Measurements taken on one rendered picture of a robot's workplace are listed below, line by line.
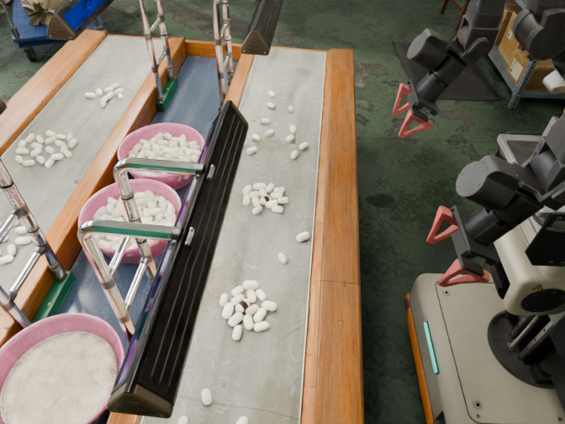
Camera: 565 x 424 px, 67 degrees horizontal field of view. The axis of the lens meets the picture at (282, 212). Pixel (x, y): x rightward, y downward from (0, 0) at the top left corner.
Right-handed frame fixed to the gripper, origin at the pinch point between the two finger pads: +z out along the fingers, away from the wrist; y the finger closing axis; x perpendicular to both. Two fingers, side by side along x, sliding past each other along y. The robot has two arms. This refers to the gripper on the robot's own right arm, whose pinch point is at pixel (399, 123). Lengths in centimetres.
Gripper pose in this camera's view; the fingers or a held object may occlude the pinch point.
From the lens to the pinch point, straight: 113.3
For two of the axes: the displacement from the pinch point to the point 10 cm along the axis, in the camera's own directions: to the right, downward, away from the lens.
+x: 8.8, 3.5, 3.3
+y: -0.3, 7.2, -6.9
